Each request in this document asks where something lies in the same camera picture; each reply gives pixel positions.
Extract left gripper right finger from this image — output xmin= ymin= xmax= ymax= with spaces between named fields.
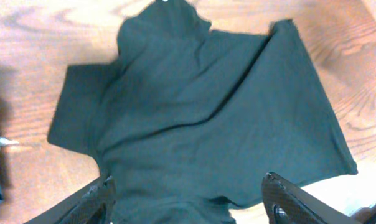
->
xmin=261 ymin=172 xmax=360 ymax=224

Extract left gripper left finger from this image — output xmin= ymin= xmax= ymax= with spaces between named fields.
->
xmin=27 ymin=175 xmax=115 ymax=224

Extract black t-shirt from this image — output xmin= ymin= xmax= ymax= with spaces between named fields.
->
xmin=47 ymin=0 xmax=357 ymax=223

